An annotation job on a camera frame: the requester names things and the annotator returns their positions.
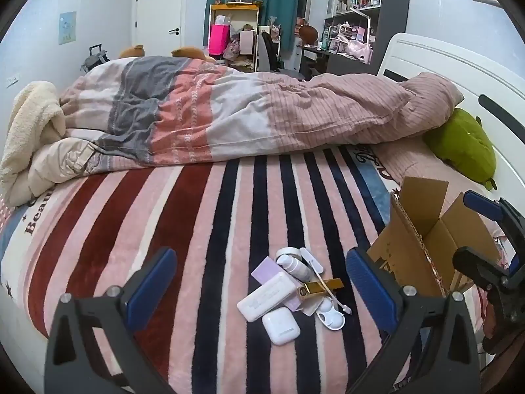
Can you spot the white oval pill case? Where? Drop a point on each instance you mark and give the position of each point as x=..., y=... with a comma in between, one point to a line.
x=311, y=260

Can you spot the green plush toy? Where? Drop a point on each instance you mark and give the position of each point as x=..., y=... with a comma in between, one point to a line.
x=463, y=144

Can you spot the pink ribbed pillow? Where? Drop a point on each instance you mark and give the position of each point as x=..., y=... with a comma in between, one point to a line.
x=410, y=157

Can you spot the white bed headboard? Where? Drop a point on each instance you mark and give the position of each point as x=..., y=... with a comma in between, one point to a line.
x=492, y=93

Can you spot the blue wall poster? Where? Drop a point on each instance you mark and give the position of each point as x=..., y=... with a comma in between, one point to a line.
x=67, y=28

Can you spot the pink grey patchwork duvet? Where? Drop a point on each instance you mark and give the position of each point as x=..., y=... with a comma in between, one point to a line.
x=156, y=110

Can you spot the yellow white shelf unit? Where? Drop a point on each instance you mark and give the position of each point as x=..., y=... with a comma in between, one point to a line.
x=241, y=51

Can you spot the cream fleece blanket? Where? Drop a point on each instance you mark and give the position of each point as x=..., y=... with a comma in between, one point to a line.
x=36, y=120

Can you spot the brown plush bear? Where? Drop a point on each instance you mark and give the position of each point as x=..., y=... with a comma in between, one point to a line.
x=186, y=51

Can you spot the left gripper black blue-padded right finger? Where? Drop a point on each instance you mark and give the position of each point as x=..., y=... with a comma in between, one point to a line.
x=430, y=345

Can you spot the dark wall bookshelf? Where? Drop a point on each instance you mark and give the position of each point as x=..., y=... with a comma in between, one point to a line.
x=359, y=31

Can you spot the white tape dispenser roll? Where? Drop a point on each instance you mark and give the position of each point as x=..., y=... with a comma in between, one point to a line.
x=290, y=251

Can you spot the black suitcase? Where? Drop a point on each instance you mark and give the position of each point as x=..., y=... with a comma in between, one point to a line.
x=97, y=56

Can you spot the white rectangular power bank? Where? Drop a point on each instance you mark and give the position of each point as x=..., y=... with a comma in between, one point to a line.
x=266, y=297

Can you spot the beige puffer jacket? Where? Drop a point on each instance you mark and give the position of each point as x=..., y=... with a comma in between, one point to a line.
x=52, y=164

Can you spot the white cosmetic bottle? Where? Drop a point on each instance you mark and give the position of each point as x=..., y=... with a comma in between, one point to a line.
x=295, y=267

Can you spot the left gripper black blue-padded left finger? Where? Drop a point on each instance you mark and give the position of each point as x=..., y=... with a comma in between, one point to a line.
x=92, y=347

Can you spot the brown cardboard box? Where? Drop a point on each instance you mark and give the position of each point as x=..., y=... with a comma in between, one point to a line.
x=417, y=245

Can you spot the lilac rectangular box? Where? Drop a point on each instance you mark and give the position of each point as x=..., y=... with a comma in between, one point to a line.
x=266, y=270

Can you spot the white earbuds case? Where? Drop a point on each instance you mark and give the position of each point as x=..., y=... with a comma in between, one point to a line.
x=280, y=326

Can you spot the magenta gift bag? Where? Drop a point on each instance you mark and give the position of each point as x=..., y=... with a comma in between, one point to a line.
x=219, y=38

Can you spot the black desk chair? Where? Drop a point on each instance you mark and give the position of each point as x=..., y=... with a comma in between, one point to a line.
x=268, y=59

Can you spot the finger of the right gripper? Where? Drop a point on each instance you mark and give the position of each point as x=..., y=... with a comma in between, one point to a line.
x=504, y=214
x=482, y=272

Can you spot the white door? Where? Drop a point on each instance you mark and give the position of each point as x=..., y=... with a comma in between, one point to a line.
x=157, y=26

